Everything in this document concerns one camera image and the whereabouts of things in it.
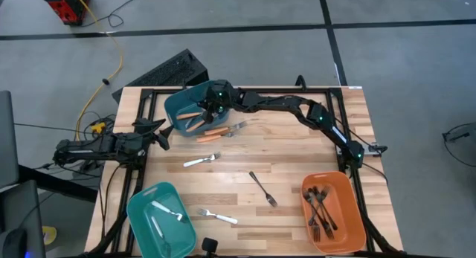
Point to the orange plastic bin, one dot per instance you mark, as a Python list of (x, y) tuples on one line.
[(349, 228)]

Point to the black computer mouse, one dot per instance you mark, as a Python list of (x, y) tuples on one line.
[(15, 243)]

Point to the turquoise green plastic bin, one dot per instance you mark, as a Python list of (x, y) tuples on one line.
[(175, 235)]

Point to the dark teal plastic bin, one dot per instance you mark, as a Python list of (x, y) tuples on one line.
[(178, 102)]

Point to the black floor beam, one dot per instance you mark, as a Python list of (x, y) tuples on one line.
[(56, 183)]

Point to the dark grey panel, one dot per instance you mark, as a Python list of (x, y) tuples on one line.
[(7, 139)]

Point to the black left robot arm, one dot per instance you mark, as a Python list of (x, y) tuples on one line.
[(85, 150)]

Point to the small black camera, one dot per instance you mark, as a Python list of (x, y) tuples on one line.
[(210, 246)]

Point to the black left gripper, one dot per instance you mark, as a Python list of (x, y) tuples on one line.
[(137, 142)]

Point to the black aluminium rig frame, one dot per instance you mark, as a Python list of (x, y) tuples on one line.
[(267, 90)]

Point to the yellow floor sticker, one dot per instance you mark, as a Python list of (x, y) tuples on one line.
[(52, 233)]

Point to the black perforated computer case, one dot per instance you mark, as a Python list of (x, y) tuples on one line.
[(167, 72)]

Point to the red black equipment box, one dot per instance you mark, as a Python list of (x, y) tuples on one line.
[(63, 7)]

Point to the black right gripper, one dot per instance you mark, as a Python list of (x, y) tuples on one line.
[(225, 96)]

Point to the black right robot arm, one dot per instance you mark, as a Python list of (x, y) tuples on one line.
[(282, 102)]

